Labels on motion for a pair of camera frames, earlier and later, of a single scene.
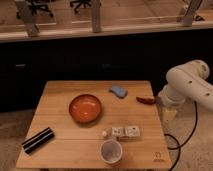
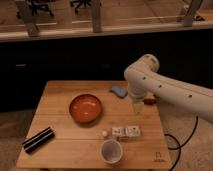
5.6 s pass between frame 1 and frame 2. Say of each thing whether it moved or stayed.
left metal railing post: stayed
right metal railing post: stayed
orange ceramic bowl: stayed
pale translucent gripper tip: moved
